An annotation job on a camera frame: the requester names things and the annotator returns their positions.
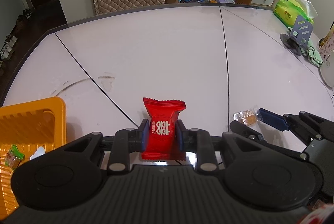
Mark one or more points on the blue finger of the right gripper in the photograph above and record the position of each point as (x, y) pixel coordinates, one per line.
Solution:
(274, 120)

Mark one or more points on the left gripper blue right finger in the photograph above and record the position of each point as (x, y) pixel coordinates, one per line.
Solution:
(185, 139)

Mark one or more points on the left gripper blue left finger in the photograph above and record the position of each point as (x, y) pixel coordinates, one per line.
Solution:
(141, 136)

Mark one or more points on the large red snack packet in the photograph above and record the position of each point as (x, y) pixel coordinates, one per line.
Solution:
(162, 141)

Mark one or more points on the silver clear snack packet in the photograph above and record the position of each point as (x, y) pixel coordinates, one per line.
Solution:
(39, 152)

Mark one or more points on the green candy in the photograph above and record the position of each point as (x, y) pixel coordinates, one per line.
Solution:
(14, 157)

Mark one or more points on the small brown candy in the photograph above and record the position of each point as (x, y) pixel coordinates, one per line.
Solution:
(248, 117)

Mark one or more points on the white mug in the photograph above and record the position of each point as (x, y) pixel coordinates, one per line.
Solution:
(327, 71)

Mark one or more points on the green cloth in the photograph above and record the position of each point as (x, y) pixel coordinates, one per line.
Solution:
(312, 54)

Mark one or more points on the grey phone stand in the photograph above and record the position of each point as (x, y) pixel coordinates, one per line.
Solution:
(297, 39)

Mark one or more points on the pink lid patterned container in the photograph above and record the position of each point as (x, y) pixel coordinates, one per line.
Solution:
(326, 45)

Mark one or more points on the green tissue pack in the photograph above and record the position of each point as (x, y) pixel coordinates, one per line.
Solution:
(287, 11)

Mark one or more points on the orange plastic basket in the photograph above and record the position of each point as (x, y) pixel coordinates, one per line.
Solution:
(29, 126)

